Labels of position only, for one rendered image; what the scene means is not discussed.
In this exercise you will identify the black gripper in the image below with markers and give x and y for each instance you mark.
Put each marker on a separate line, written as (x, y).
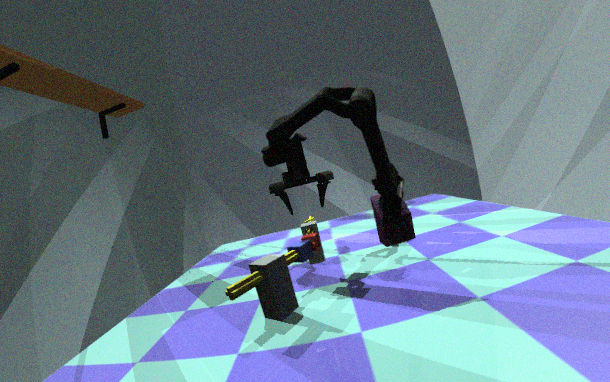
(297, 169)

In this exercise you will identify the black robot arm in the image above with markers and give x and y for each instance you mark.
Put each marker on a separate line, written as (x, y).
(362, 110)

